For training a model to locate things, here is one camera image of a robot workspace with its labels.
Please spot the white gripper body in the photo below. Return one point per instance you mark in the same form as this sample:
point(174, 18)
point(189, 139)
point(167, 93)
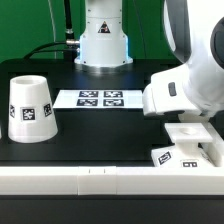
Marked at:
point(165, 94)

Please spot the white lamp base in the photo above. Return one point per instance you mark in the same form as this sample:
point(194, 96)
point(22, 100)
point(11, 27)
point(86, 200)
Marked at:
point(185, 152)

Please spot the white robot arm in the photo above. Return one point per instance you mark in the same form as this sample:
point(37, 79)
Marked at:
point(194, 30)

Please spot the white lamp shade cone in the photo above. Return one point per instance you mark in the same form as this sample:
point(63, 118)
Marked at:
point(31, 114)

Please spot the white marker sheet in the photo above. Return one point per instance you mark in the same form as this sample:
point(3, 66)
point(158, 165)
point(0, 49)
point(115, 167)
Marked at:
point(98, 99)

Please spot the white front fence bar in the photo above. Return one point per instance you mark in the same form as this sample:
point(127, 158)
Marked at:
point(110, 181)

